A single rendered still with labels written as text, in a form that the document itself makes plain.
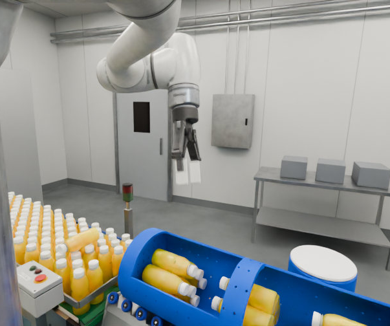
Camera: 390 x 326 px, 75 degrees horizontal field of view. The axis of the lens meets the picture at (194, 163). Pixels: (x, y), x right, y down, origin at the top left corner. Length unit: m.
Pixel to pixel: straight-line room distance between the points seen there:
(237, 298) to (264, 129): 3.45
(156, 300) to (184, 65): 0.73
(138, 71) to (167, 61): 0.08
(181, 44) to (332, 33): 3.54
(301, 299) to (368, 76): 3.47
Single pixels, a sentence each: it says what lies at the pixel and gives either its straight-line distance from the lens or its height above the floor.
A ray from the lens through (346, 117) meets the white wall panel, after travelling 4.10.
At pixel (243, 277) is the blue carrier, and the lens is 0.84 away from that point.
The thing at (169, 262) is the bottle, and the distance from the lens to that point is 1.01.
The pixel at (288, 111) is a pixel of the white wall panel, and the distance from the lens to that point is 4.05.
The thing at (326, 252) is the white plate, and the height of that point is 1.04.
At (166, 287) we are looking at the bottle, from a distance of 0.98.
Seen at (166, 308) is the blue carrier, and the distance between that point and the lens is 0.94.
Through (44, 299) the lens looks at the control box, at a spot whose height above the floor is 1.05.
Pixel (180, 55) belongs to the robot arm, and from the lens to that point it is 0.74.
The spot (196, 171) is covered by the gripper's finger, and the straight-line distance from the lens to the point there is 0.78.
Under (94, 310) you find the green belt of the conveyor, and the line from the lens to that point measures 1.27.
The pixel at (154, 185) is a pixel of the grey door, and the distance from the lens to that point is 4.87.
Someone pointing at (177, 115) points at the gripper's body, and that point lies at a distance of 0.71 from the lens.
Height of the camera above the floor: 1.71
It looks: 12 degrees down
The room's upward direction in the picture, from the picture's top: 1 degrees clockwise
